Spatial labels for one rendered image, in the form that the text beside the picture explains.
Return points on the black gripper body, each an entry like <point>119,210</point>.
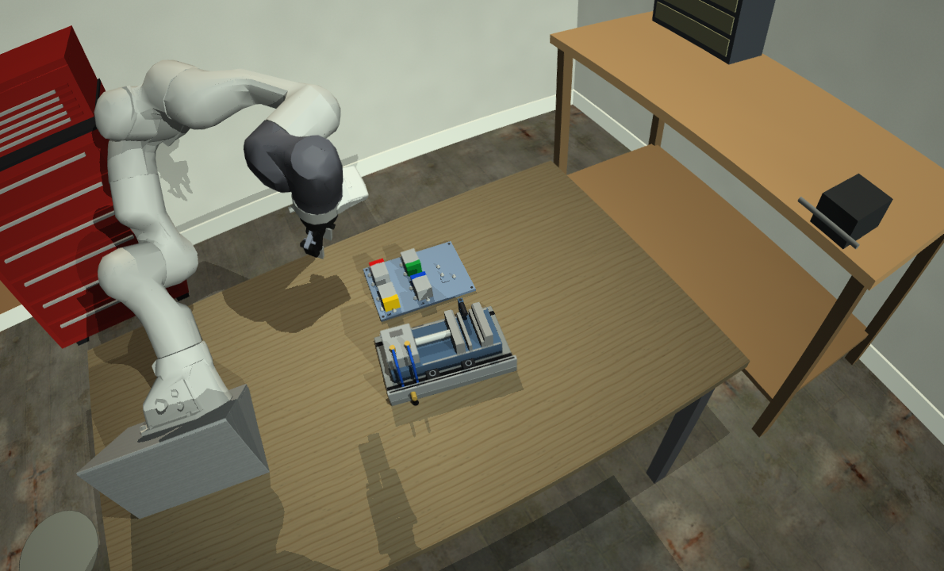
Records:
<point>316,228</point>

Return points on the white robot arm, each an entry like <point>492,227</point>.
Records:
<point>188,385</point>

